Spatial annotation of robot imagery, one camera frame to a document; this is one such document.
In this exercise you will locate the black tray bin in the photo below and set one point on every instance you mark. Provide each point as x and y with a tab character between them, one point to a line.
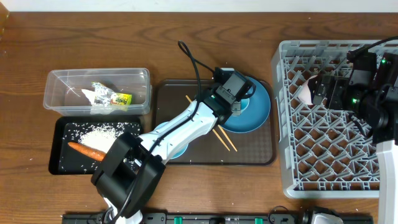
60	124

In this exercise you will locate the white rice pile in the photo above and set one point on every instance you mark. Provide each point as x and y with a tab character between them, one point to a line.
98	136

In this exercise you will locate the wooden chopstick right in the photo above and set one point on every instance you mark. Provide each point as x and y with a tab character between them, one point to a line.
227	137

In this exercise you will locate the pink cup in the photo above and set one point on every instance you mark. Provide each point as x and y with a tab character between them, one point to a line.
308	90

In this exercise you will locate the clear plastic bin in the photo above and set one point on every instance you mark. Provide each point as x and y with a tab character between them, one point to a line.
63	91

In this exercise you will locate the brown serving tray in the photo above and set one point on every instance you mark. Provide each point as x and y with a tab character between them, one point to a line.
255	148

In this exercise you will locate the foil snack wrapper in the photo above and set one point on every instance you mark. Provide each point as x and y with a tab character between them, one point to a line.
106	96

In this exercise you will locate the wooden chopstick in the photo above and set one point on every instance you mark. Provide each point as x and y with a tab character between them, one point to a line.
216	134
227	137

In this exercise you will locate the grey dishwasher rack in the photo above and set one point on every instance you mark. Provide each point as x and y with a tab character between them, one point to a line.
324	153

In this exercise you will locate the light blue cup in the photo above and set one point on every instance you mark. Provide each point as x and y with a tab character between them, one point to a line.
245	104

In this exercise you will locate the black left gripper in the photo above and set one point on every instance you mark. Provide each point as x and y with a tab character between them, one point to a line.
244	96

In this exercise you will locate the dark blue plate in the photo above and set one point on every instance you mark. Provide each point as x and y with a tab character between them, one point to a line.
255	115

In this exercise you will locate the wooden chopstick left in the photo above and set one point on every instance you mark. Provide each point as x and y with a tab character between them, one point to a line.
216	134

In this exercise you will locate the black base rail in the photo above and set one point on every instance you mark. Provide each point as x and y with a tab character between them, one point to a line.
278	215

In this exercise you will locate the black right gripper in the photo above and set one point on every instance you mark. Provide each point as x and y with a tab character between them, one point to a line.
337	85

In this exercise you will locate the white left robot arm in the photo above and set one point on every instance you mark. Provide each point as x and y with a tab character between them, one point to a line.
131	170

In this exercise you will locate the white paper napkin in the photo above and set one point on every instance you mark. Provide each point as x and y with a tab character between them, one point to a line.
90	95

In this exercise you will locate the orange carrot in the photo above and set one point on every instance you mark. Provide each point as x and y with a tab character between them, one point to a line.
88	151

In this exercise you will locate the light blue bowl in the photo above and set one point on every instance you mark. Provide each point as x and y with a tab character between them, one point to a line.
180	152

